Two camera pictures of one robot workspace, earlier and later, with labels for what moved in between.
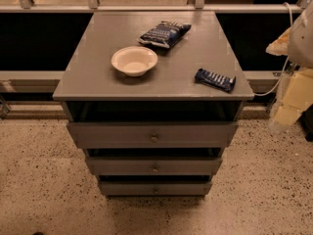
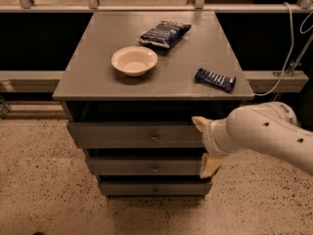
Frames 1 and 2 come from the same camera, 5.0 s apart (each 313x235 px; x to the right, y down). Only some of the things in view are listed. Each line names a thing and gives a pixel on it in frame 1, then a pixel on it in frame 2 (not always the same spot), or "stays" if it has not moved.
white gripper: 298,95 → 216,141
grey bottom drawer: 156,187 stays
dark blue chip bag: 165,32 stays
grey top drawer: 153,134 stays
